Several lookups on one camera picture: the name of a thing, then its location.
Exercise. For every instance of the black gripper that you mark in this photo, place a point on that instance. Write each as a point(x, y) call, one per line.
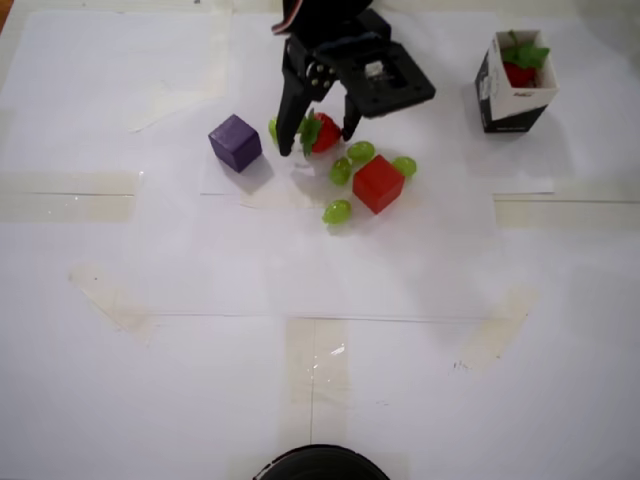
point(304, 75)

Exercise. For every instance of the red plastic strawberry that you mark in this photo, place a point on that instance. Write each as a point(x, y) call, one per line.
point(520, 75)
point(325, 132)

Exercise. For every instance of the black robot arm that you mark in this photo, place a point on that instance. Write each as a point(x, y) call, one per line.
point(330, 10)

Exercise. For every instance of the white and black carton box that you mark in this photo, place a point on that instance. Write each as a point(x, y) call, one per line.
point(515, 112)

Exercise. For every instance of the green plastic grape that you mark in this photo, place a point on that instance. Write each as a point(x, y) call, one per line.
point(406, 166)
point(336, 212)
point(361, 151)
point(273, 129)
point(340, 171)

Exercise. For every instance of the red wooden cube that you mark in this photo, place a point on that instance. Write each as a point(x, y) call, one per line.
point(377, 185)

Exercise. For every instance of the purple wooden cube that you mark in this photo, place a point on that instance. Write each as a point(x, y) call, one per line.
point(235, 145)

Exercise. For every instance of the black round object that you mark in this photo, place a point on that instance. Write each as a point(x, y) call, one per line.
point(320, 465)

